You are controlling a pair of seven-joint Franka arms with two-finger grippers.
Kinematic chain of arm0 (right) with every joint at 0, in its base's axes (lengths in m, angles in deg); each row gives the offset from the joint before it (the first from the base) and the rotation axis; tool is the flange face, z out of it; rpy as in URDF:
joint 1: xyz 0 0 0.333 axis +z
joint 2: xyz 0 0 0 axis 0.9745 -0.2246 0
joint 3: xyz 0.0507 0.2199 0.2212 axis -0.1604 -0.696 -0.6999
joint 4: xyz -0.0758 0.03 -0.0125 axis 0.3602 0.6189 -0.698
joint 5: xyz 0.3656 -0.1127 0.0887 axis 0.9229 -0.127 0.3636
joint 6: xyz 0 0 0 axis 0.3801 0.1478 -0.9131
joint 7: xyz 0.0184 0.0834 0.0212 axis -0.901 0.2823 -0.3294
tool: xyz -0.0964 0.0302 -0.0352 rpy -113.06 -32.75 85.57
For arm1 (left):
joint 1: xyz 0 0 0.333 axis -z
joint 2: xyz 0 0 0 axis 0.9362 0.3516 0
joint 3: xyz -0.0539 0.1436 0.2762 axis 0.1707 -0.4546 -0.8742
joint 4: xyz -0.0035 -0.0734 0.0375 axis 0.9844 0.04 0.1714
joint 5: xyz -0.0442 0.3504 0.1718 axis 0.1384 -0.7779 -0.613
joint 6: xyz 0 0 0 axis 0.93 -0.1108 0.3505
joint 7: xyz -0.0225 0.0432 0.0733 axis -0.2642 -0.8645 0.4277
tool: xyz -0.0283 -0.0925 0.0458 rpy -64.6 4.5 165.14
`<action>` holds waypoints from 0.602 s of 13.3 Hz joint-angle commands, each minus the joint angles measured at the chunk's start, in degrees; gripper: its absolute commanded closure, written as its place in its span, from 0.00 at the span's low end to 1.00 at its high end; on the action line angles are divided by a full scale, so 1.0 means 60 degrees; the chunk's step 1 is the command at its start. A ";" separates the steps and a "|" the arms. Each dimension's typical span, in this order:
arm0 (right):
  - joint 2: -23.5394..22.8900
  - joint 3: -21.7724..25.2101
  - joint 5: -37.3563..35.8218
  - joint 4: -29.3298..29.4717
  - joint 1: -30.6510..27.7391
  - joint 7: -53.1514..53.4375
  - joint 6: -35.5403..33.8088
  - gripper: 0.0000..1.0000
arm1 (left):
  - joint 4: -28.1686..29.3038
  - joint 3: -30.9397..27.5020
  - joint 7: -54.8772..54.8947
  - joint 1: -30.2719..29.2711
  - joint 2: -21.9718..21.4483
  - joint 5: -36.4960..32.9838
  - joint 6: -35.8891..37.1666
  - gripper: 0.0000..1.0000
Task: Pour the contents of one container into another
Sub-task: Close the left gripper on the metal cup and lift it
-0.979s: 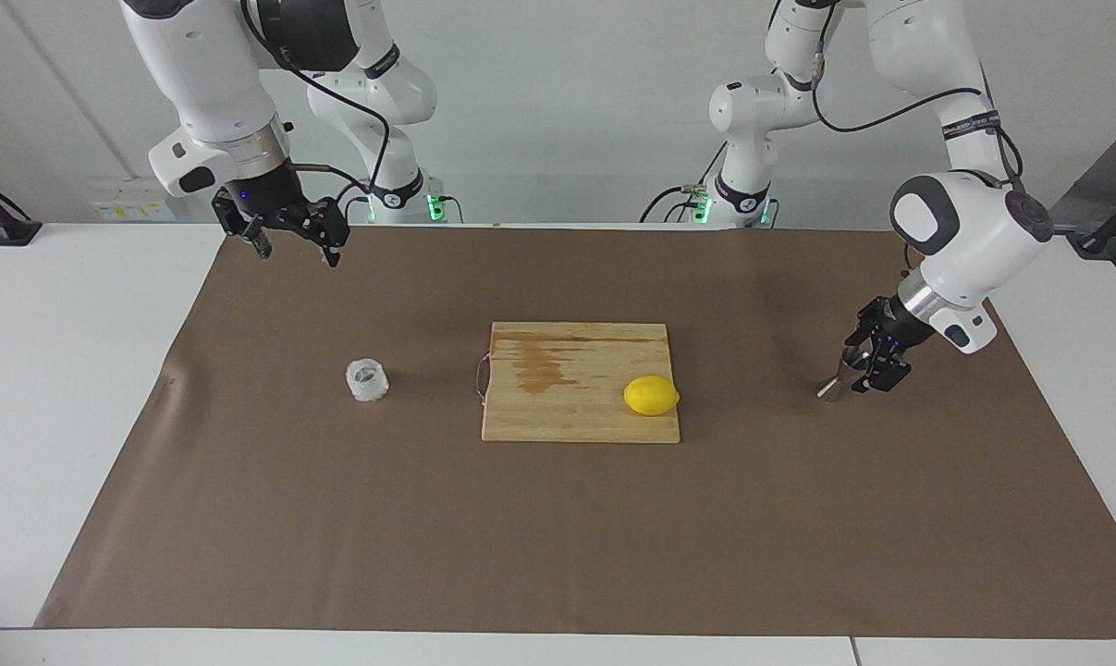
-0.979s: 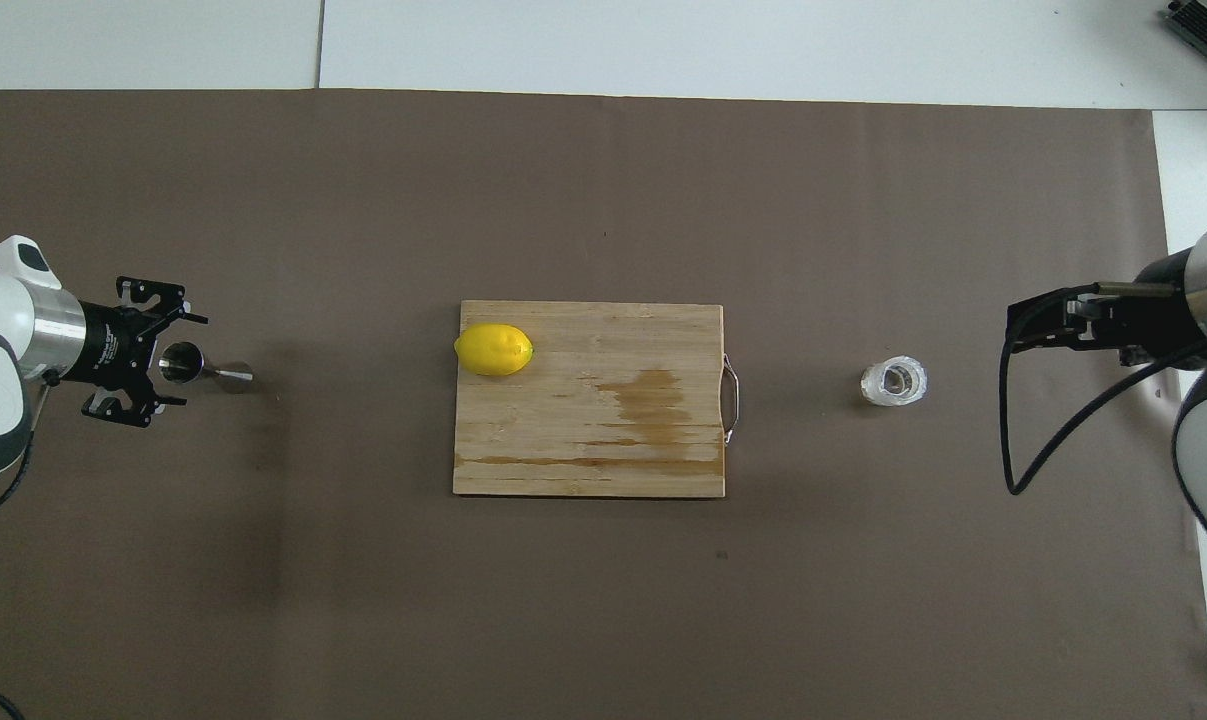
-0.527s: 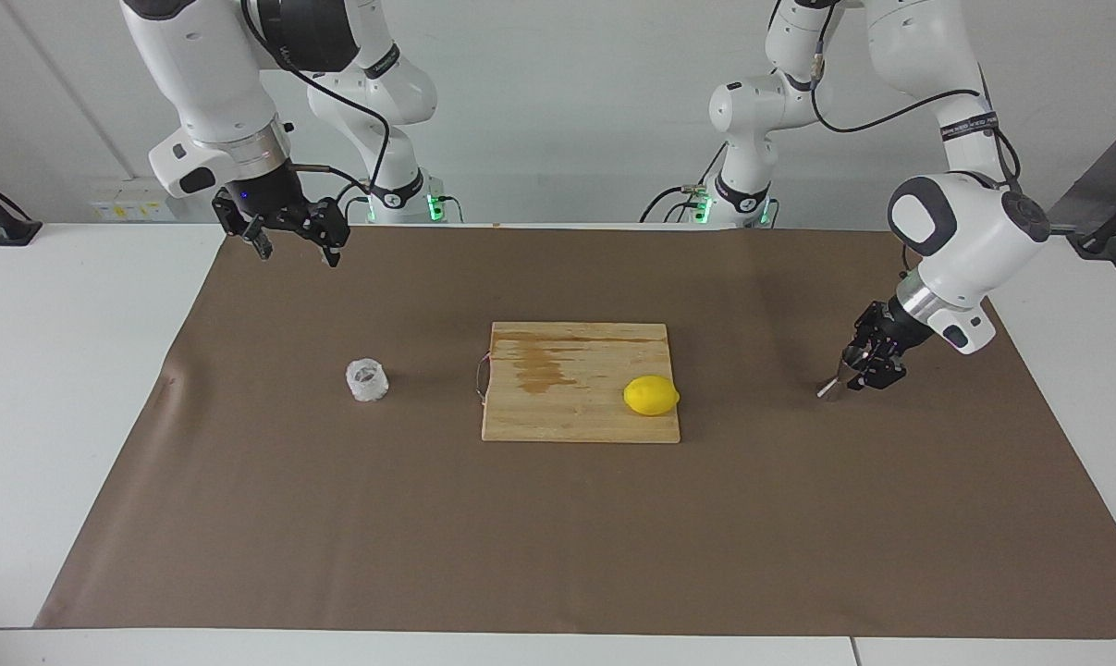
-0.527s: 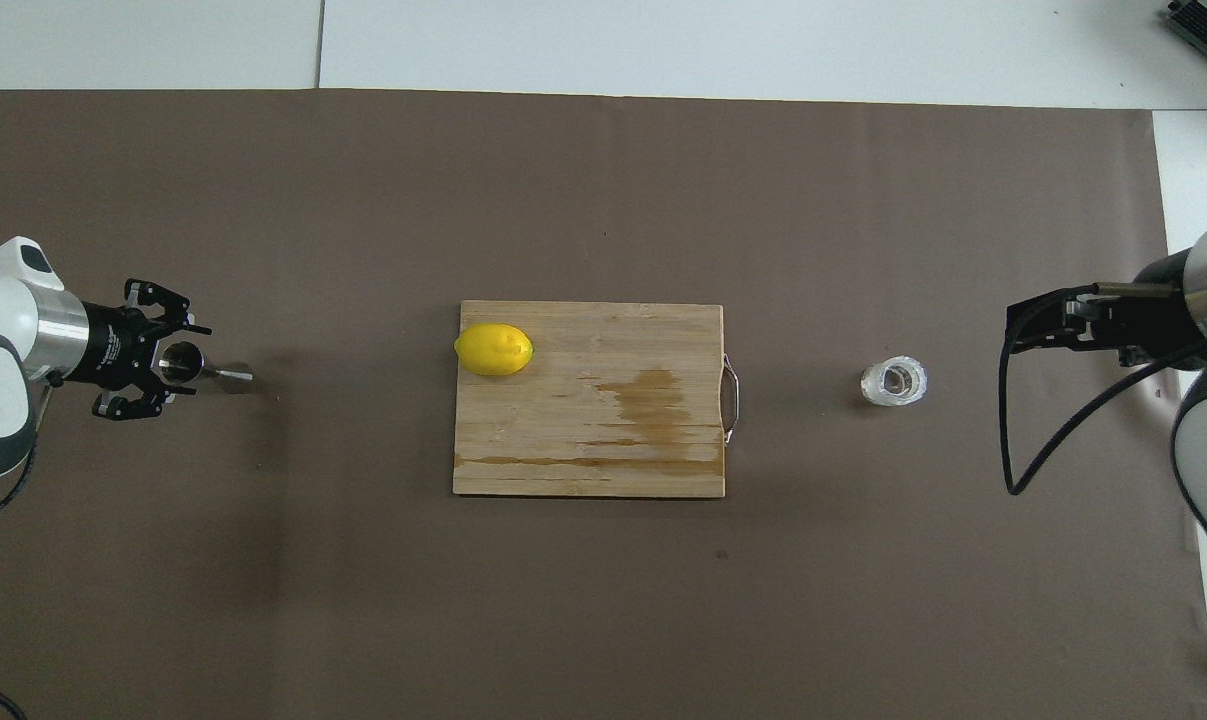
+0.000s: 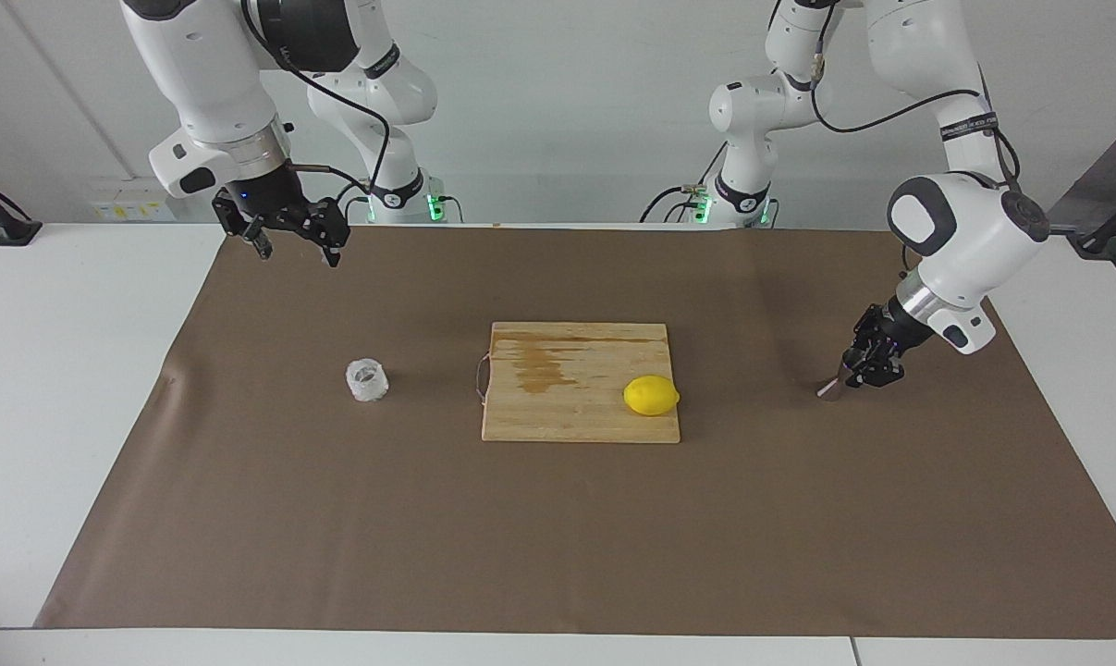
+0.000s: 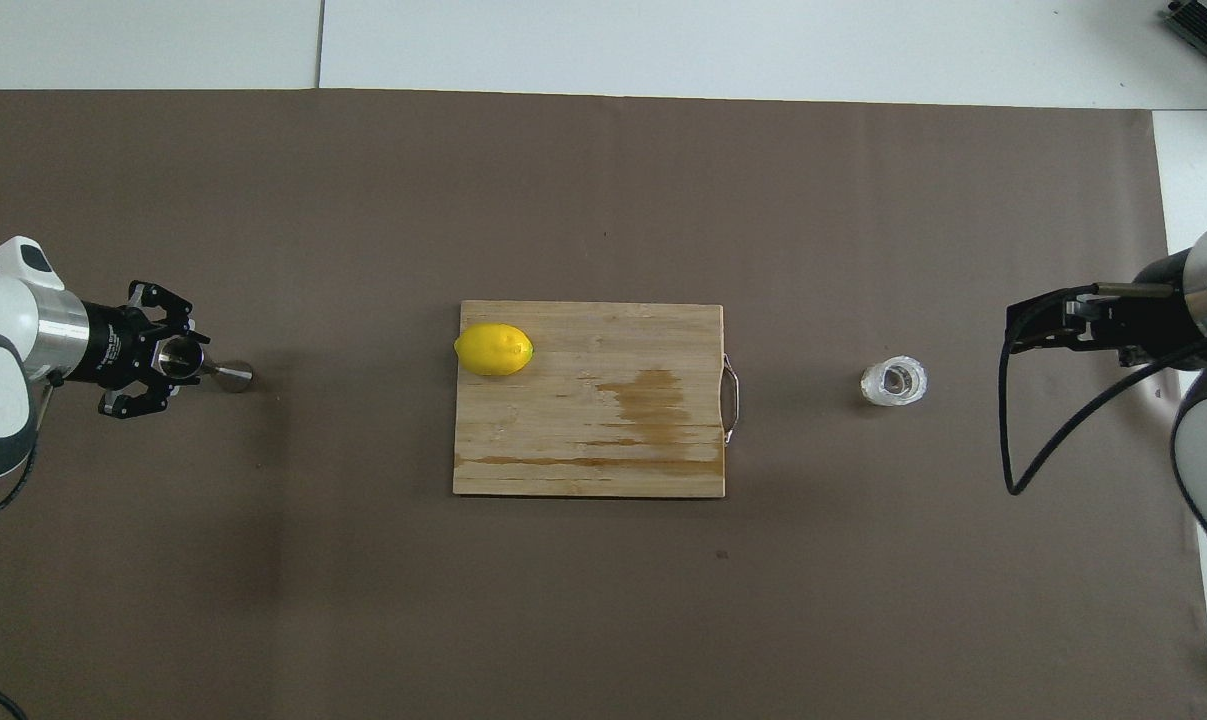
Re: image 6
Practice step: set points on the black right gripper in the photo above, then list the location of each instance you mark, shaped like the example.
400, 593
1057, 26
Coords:
1158, 320

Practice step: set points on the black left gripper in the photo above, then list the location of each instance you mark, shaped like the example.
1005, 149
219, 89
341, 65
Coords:
118, 345

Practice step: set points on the steel jigger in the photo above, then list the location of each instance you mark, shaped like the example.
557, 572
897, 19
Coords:
233, 376

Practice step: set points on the clear glass cup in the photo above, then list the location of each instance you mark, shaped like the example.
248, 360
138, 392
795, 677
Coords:
893, 381

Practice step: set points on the yellow lemon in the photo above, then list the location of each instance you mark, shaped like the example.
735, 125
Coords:
493, 350

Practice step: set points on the wooden cutting board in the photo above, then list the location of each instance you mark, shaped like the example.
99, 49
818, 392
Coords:
583, 470

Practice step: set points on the brown paper table mat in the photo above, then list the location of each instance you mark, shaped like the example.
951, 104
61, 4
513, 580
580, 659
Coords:
563, 620

